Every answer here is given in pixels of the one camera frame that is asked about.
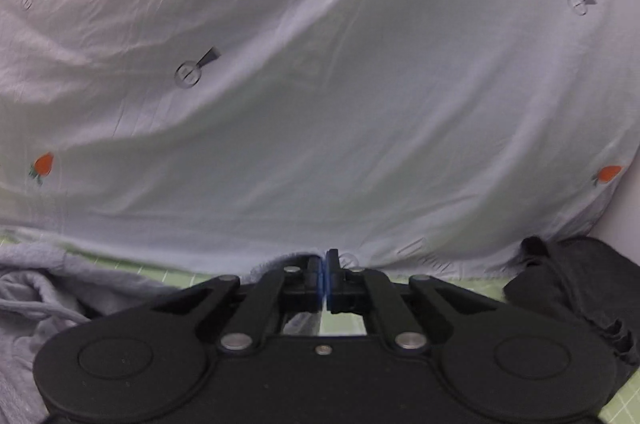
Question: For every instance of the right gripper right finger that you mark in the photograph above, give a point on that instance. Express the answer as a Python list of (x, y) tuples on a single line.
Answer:
[(371, 295)]

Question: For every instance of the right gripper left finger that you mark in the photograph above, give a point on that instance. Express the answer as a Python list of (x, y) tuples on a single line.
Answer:
[(283, 296)]

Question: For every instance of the grey zip hoodie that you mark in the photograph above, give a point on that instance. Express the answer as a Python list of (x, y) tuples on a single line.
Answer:
[(42, 296)]

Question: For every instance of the black garment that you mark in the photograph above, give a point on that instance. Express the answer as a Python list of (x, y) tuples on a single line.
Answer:
[(582, 281)]

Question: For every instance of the white carrot print quilt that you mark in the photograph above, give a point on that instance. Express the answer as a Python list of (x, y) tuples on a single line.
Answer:
[(216, 135)]

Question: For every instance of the green grid bed sheet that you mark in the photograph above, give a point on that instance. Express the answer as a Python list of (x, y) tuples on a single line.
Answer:
[(20, 402)]

